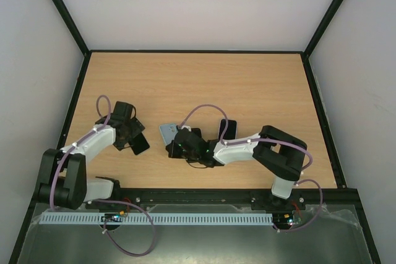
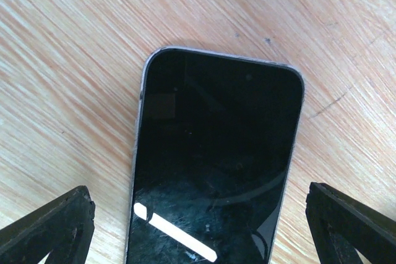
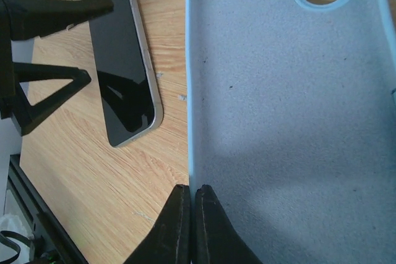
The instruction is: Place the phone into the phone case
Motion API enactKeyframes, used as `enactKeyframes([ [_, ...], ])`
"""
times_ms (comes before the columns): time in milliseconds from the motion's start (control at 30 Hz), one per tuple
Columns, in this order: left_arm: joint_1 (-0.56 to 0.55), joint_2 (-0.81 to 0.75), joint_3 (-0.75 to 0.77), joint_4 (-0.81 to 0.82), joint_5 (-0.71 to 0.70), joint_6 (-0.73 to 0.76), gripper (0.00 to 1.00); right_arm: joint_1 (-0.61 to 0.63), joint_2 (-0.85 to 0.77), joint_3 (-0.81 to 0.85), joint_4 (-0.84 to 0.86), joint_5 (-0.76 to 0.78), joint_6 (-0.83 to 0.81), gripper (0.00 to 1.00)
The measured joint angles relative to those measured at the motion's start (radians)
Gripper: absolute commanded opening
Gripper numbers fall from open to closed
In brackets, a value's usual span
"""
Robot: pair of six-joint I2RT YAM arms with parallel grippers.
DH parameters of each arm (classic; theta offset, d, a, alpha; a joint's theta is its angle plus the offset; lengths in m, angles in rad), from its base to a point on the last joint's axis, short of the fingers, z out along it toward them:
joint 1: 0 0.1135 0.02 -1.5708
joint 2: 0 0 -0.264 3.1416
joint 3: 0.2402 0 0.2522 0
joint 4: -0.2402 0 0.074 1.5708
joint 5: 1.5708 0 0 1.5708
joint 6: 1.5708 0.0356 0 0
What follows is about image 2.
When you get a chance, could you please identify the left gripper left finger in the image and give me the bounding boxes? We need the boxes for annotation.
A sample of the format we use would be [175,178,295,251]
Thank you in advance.
[1,185,95,263]

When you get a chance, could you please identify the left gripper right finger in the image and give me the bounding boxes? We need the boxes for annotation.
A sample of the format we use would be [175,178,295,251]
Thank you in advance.
[306,182,395,263]

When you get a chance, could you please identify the small black phone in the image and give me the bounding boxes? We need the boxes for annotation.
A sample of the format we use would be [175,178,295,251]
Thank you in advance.
[125,46,304,263]

